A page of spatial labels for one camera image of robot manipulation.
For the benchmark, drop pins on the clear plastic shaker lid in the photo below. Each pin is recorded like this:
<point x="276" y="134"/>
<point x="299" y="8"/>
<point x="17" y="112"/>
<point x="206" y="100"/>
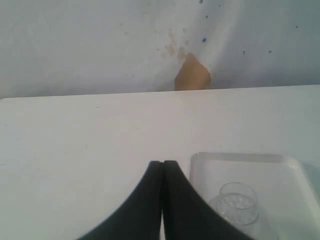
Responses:
<point x="237" y="203"/>

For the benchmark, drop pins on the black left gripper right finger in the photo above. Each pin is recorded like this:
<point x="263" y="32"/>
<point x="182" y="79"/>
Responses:
<point x="186" y="216"/>

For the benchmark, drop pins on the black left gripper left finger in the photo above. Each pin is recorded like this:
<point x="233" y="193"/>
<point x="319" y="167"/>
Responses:
<point x="139" y="216"/>

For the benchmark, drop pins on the white plastic tray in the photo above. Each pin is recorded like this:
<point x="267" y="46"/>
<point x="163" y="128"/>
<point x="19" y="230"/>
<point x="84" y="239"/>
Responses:
<point x="287" y="207"/>

